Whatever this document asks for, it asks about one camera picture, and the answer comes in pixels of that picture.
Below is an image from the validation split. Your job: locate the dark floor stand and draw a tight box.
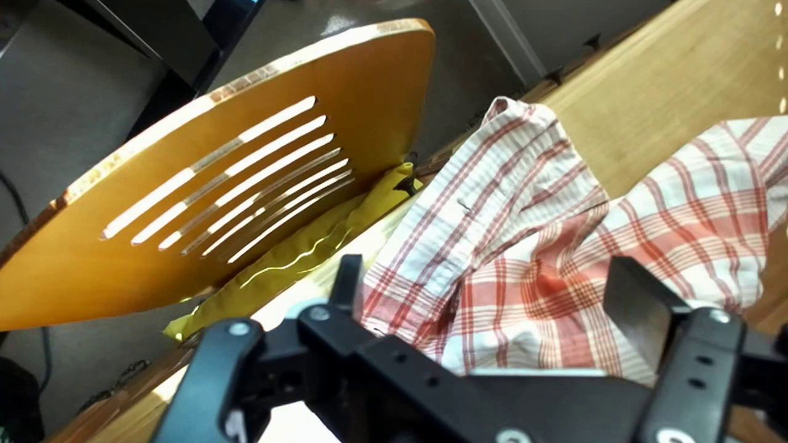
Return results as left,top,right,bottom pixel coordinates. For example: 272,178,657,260
77,0,269,109

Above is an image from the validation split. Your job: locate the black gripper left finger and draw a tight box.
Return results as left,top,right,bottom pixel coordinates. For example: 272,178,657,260
156,253,366,443

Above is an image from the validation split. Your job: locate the red white plaid towel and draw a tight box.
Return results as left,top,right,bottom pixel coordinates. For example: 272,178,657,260
359,97,788,389

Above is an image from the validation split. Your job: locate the wooden roll-top desk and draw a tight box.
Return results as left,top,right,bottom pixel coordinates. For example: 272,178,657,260
48,0,788,443

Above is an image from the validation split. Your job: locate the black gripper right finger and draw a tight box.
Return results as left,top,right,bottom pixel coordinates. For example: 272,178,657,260
604,253,748,443

